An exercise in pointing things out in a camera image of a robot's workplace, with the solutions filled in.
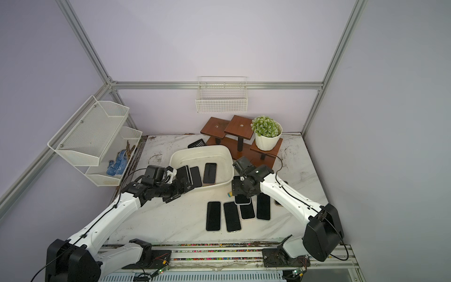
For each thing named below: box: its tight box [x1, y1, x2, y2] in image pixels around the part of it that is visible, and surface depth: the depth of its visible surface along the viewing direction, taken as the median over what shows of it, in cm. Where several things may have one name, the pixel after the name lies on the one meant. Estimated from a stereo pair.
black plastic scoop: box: [187, 138, 207, 149], surface depth 117 cm
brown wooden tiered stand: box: [200, 114, 284, 170], surface depth 102 cm
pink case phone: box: [223, 201, 241, 233], surface depth 87 cm
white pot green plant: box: [250, 115, 284, 152], surface depth 85 cm
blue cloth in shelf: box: [106, 149, 128, 176], surface depth 90 cm
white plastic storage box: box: [169, 144, 235, 187], surface depth 107 cm
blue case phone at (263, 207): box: [256, 192, 271, 221], surface depth 89 cm
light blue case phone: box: [236, 197, 257, 221], surface depth 88 cm
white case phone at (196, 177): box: [189, 166, 203, 188], surface depth 102 cm
